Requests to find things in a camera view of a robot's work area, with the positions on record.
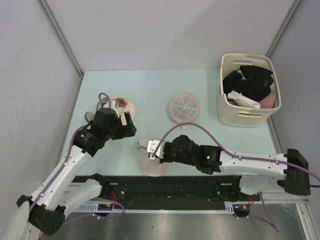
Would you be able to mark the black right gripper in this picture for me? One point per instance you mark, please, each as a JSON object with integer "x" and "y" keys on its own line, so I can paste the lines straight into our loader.
{"x": 165, "y": 159}

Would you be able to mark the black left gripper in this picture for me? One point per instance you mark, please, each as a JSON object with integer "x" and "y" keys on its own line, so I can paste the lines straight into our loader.
{"x": 128, "y": 130}

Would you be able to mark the pink mesh cylindrical laundry bag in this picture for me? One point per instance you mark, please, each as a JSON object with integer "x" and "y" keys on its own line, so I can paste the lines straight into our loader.
{"x": 149, "y": 167}

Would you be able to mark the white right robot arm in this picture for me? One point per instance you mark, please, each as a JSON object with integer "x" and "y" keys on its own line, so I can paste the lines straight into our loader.
{"x": 260, "y": 173}

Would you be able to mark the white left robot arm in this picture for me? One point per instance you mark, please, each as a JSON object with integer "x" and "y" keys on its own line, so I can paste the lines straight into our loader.
{"x": 49, "y": 205}

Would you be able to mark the beige bra on table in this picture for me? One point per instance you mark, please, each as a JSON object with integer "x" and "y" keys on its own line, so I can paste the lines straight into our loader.
{"x": 124, "y": 105}

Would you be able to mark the pink round mesh laundry bag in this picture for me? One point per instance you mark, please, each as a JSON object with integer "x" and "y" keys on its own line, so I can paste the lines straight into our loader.
{"x": 184, "y": 108}

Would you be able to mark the cream plastic laundry basket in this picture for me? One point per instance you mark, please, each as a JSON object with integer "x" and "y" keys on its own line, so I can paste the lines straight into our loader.
{"x": 236, "y": 116}

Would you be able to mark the white garment in basket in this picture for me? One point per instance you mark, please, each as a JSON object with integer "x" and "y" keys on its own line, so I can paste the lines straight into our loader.
{"x": 242, "y": 101}

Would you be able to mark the pink garment in basket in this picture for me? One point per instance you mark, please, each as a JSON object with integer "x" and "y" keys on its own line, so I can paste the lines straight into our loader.
{"x": 268, "y": 102}

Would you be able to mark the black clothes in basket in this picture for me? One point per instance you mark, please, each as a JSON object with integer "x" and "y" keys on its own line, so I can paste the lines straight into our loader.
{"x": 251, "y": 81}

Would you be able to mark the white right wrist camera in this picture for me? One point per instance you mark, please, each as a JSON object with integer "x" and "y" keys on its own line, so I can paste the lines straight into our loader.
{"x": 155, "y": 149}

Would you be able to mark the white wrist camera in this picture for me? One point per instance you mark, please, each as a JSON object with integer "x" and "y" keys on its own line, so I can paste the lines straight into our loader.
{"x": 110, "y": 104}
{"x": 155, "y": 149}

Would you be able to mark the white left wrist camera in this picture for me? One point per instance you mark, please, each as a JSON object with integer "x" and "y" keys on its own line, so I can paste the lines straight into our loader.
{"x": 110, "y": 104}

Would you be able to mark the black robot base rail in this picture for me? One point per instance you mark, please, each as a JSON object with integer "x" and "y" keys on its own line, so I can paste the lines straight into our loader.
{"x": 170, "y": 194}

